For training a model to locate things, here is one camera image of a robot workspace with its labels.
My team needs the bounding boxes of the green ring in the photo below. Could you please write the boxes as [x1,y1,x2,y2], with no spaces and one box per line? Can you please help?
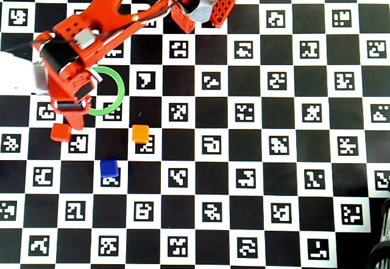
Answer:
[87,66,126,117]

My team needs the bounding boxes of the blue cube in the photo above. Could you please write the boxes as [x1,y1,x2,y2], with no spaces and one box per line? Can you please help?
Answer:
[99,159,119,178]

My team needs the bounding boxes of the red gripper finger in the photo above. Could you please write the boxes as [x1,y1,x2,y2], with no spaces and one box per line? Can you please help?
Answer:
[62,110,88,131]

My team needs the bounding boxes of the orange cube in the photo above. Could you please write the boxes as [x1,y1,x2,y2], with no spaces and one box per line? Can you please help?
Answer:
[131,124,151,144]

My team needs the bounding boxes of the red cube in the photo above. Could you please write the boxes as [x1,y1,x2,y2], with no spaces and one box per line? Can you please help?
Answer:
[50,122,73,143]

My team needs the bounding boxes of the black flexible tripod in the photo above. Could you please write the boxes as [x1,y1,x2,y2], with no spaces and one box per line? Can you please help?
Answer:
[367,197,390,269]

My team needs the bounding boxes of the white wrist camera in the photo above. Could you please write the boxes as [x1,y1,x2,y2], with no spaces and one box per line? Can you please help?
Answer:
[0,51,49,95]

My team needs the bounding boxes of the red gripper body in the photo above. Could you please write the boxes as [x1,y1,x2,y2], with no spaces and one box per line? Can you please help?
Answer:
[45,64,104,112]

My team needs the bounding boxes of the grey duct tape wrap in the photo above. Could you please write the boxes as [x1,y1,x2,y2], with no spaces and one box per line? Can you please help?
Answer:
[185,0,218,24]

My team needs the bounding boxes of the black white marker checkerboard mat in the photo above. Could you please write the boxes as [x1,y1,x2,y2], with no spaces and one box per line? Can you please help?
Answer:
[0,0,390,267]

